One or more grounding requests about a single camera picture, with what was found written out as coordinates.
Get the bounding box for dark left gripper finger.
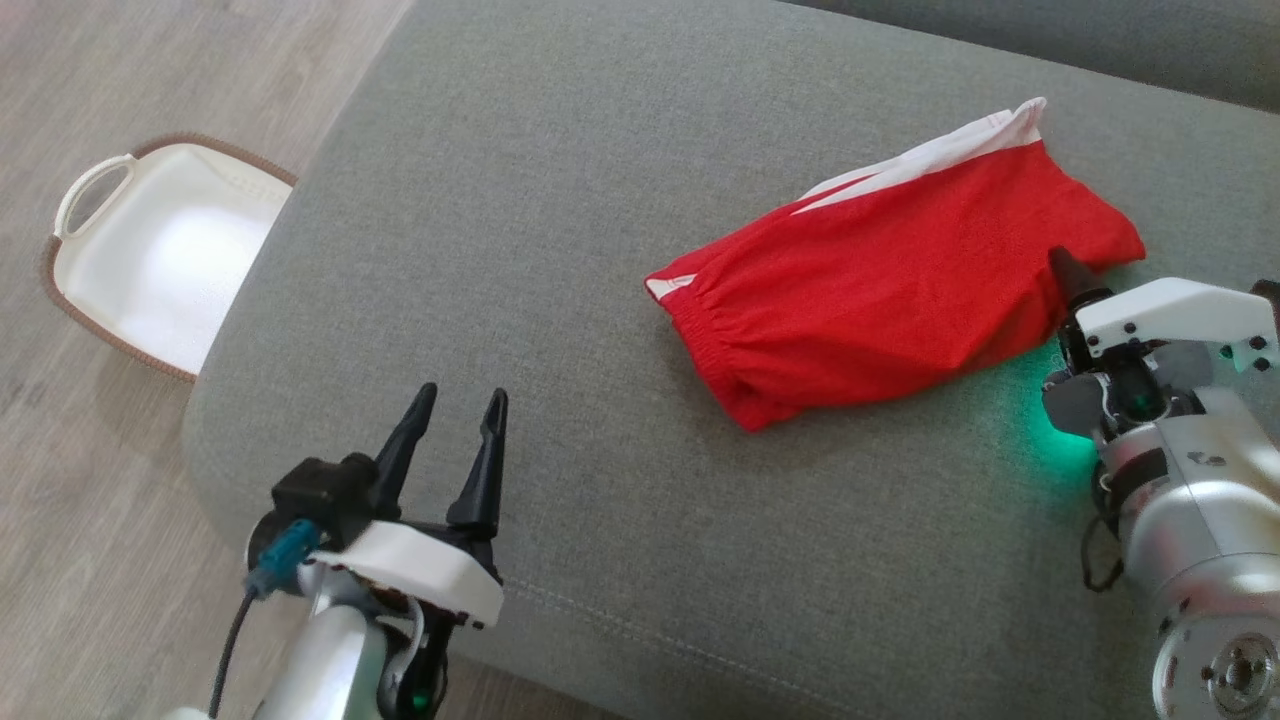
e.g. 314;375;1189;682
368;382;440;522
447;388;510;542

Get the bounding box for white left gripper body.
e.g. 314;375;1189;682
340;520;505;717

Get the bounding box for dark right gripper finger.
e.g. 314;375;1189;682
1048;246;1107;302

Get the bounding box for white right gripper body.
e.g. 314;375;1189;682
1040;277;1280;442

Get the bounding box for red white basketball shorts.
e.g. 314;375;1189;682
645;97;1147;433

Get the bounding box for grey sofa seat cushion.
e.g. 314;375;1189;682
780;0;1280;113

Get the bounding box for white laundry basket brown rim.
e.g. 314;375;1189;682
40;132;299;384

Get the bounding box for left black cable teal plug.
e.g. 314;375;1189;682
208;518;323;720

